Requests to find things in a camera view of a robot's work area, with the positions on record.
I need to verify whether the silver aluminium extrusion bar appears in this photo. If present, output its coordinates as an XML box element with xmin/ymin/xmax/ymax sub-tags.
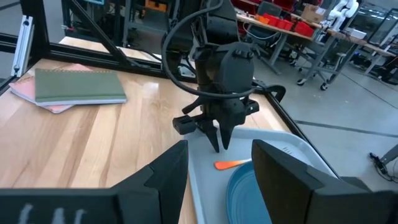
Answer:
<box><xmin>11</xmin><ymin>14</ymin><xmax>34</xmax><ymax>78</ymax></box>

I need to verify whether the white device box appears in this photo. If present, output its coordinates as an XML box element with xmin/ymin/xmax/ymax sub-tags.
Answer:
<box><xmin>346</xmin><ymin>27</ymin><xmax>368</xmax><ymax>40</ymax></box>

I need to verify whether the pink notebook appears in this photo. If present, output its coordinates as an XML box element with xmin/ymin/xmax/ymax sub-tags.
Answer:
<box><xmin>8</xmin><ymin>63</ymin><xmax>94</xmax><ymax>114</ymax></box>

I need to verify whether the black floor cable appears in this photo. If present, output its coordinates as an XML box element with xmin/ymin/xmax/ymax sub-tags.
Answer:
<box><xmin>368</xmin><ymin>151</ymin><xmax>398</xmax><ymax>184</ymax></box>

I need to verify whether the cardboard box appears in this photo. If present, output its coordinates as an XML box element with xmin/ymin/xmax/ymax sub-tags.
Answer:
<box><xmin>300</xmin><ymin>3</ymin><xmax>326</xmax><ymax>24</ymax></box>

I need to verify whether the wooden workbench with grey legs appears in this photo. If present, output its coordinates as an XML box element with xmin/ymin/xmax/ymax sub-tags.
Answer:
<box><xmin>236</xmin><ymin>12</ymin><xmax>315</xmax><ymax>75</ymax></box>

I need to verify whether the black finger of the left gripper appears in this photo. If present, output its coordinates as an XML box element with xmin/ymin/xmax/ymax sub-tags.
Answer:
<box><xmin>197</xmin><ymin>119</ymin><xmax>221</xmax><ymax>154</ymax></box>
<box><xmin>218</xmin><ymin>121</ymin><xmax>239</xmax><ymax>151</ymax></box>

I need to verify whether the orange storage bin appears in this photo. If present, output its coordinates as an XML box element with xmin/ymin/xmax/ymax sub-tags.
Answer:
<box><xmin>144</xmin><ymin>0</ymin><xmax>168</xmax><ymax>13</ymax></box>

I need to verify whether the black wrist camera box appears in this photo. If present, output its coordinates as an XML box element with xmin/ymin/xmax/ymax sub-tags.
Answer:
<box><xmin>172</xmin><ymin>114</ymin><xmax>200</xmax><ymax>136</ymax></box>

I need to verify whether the green spiral notebook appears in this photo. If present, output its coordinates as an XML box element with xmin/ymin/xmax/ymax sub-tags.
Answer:
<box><xmin>34</xmin><ymin>68</ymin><xmax>127</xmax><ymax>107</ymax></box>

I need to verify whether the small red parts bin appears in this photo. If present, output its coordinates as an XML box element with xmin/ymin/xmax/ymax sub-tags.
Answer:
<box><xmin>263</xmin><ymin>13</ymin><xmax>280</xmax><ymax>27</ymax></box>

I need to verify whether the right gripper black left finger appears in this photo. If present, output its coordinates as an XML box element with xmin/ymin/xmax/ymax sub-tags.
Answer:
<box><xmin>0</xmin><ymin>139</ymin><xmax>190</xmax><ymax>224</ymax></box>

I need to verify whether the black-framed glass enclosure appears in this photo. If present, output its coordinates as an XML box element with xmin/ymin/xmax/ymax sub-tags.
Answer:
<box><xmin>349</xmin><ymin>2</ymin><xmax>398</xmax><ymax>47</ymax></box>

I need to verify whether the wooden side table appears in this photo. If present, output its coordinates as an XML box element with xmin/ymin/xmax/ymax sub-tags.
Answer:
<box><xmin>326</xmin><ymin>28</ymin><xmax>397</xmax><ymax>75</ymax></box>

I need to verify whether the light wooden bench top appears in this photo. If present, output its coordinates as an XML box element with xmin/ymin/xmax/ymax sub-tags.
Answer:
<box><xmin>58</xmin><ymin>36</ymin><xmax>162</xmax><ymax>63</ymax></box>

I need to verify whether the light grey plastic tray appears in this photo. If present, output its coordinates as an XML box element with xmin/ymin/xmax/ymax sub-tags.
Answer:
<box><xmin>183</xmin><ymin>126</ymin><xmax>340</xmax><ymax>224</ymax></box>

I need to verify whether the blue ceramic plate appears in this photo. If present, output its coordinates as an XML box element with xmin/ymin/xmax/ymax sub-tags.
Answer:
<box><xmin>226</xmin><ymin>160</ymin><xmax>274</xmax><ymax>224</ymax></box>

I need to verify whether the orange-handled metal fork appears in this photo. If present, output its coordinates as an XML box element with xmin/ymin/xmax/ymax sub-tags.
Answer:
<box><xmin>213</xmin><ymin>158</ymin><xmax>252</xmax><ymax>171</ymax></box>

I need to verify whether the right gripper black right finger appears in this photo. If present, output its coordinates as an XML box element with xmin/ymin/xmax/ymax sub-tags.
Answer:
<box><xmin>251</xmin><ymin>139</ymin><xmax>398</xmax><ymax>224</ymax></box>

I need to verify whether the large red parts bin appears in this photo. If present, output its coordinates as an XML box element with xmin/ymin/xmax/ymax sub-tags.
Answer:
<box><xmin>294</xmin><ymin>21</ymin><xmax>315</xmax><ymax>38</ymax></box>

